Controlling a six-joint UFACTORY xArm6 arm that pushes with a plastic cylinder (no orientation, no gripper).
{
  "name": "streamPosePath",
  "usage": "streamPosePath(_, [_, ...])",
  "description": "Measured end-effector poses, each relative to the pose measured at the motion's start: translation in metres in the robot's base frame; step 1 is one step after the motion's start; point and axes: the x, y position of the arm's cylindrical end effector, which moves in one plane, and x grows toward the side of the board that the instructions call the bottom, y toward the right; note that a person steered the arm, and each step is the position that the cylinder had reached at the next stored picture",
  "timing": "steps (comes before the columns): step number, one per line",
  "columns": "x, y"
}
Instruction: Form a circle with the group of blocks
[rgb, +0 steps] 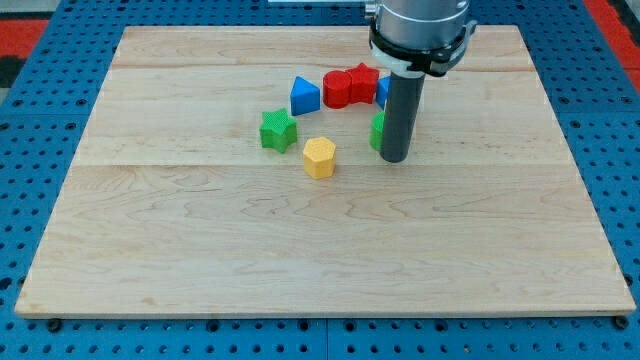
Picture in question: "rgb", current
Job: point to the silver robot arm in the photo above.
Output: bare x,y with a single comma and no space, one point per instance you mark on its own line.
420,24

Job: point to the yellow hexagon block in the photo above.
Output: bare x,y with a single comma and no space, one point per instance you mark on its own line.
319,155

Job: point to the green star block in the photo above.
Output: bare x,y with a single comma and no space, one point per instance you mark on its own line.
278,130

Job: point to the green round block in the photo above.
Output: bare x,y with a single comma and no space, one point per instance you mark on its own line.
376,130

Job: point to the blue triangle block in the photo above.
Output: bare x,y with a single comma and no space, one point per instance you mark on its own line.
304,97

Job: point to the red cylinder block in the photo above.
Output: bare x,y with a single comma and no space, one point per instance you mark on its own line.
337,89

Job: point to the red star block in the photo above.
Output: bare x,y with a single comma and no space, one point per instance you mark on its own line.
364,81

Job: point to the blue block behind rod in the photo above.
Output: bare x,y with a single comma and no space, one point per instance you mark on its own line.
382,91

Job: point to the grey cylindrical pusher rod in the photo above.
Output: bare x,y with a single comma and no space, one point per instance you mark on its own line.
401,108

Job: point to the light wooden board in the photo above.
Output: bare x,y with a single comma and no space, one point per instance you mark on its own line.
172,209

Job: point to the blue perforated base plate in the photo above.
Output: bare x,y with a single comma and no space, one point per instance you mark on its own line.
48,105

